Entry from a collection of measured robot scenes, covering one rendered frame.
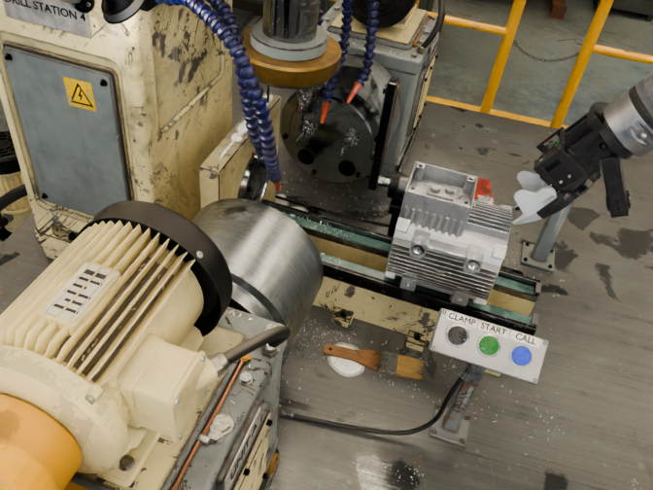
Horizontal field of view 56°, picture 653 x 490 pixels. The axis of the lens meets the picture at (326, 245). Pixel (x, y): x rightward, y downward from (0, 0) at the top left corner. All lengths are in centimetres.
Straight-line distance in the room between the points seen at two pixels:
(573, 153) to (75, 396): 75
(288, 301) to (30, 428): 46
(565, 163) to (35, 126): 89
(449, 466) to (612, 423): 35
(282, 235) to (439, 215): 31
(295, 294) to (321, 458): 33
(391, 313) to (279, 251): 41
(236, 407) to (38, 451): 26
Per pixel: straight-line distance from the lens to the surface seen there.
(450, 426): 119
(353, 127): 137
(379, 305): 128
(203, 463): 72
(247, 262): 90
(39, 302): 62
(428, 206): 111
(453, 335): 98
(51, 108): 118
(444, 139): 194
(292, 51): 103
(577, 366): 141
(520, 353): 100
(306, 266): 98
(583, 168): 100
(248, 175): 121
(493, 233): 115
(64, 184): 127
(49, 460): 58
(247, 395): 76
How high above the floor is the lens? 179
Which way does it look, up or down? 42 degrees down
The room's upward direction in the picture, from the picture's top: 8 degrees clockwise
